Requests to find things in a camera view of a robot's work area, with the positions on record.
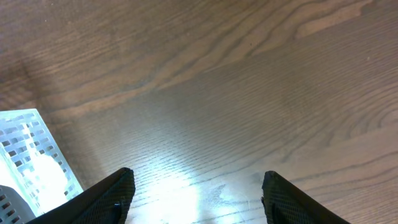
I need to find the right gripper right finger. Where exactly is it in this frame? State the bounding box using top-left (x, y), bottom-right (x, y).
top-left (261, 170), bottom-right (348, 224)

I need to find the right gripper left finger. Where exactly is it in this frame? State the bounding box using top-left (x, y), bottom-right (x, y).
top-left (28, 167), bottom-right (136, 224)

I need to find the clear perforated plastic basket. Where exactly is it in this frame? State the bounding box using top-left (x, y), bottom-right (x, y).
top-left (1, 109), bottom-right (83, 223)

